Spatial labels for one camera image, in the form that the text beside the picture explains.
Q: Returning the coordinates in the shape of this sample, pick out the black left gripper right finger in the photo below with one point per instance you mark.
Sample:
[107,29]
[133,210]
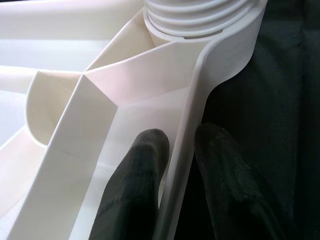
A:
[220,190]

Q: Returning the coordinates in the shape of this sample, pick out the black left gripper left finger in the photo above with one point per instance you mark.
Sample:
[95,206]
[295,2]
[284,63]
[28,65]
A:
[132,190]

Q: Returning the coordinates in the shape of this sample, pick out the white ribbed plastic table top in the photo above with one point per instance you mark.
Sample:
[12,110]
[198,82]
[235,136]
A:
[125,82]

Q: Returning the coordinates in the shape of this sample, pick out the white tapered plastic table leg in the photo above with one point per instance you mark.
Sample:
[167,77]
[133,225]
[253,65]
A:
[195,17]

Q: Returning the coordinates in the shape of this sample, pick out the black quilted bench cover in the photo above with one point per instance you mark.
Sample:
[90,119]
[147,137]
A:
[280,100]

